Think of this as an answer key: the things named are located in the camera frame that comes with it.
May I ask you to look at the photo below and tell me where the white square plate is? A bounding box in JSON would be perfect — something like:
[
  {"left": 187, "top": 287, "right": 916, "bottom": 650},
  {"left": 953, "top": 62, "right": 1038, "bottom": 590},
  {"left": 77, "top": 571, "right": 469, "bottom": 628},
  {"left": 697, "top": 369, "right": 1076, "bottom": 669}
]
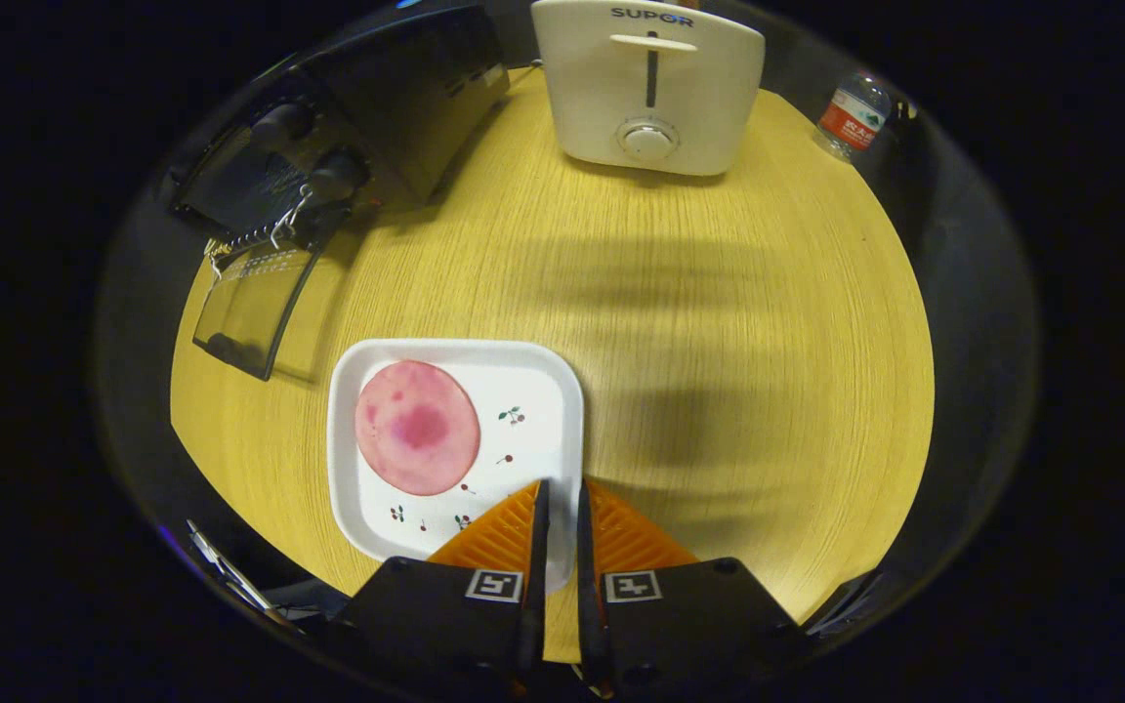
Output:
[{"left": 326, "top": 338, "right": 585, "bottom": 595}]

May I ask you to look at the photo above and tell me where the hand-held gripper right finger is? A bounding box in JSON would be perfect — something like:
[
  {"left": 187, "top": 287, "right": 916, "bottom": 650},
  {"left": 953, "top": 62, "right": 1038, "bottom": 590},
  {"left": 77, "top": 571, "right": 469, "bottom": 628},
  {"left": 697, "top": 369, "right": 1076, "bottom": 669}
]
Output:
[{"left": 577, "top": 478, "right": 817, "bottom": 699}]

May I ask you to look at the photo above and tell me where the clear water bottle red label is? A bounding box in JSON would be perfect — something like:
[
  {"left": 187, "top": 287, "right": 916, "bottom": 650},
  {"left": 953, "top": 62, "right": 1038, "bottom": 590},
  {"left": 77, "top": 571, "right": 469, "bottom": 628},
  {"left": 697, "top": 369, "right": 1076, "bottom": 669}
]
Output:
[{"left": 813, "top": 73, "right": 894, "bottom": 162}]

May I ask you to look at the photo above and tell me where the white cable tie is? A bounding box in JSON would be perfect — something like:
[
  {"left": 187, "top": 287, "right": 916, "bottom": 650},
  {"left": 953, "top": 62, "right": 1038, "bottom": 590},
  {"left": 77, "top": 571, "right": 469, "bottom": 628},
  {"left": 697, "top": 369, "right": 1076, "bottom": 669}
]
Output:
[{"left": 271, "top": 190, "right": 317, "bottom": 247}]

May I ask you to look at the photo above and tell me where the white pop-up toaster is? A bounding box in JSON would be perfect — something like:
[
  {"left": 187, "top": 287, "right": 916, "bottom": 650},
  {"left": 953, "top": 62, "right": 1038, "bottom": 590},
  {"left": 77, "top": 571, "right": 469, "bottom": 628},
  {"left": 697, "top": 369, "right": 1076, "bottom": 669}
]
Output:
[{"left": 530, "top": 0, "right": 767, "bottom": 177}]

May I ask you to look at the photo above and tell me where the metal wire oven rack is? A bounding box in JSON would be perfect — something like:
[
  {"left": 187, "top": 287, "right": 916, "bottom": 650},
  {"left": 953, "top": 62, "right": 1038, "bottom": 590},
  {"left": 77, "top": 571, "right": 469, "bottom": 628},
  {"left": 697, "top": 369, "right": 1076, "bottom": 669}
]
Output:
[{"left": 206, "top": 217, "right": 312, "bottom": 267}]

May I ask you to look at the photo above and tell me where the black toaster oven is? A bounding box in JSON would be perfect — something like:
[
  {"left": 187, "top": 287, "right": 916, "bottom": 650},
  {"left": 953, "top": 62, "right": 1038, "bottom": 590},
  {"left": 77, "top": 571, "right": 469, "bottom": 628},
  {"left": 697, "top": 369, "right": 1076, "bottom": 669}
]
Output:
[{"left": 167, "top": 5, "right": 512, "bottom": 382}]

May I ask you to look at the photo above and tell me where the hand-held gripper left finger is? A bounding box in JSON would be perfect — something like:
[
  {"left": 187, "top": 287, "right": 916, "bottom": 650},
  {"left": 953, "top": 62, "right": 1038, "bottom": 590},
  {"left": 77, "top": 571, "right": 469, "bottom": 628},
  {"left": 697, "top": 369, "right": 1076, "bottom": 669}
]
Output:
[{"left": 333, "top": 478, "right": 552, "bottom": 699}]

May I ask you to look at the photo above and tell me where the pink round ham slice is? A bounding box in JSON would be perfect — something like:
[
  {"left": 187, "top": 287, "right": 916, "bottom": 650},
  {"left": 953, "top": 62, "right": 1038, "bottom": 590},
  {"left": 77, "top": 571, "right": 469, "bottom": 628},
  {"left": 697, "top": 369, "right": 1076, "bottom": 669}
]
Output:
[{"left": 354, "top": 360, "right": 481, "bottom": 496}]

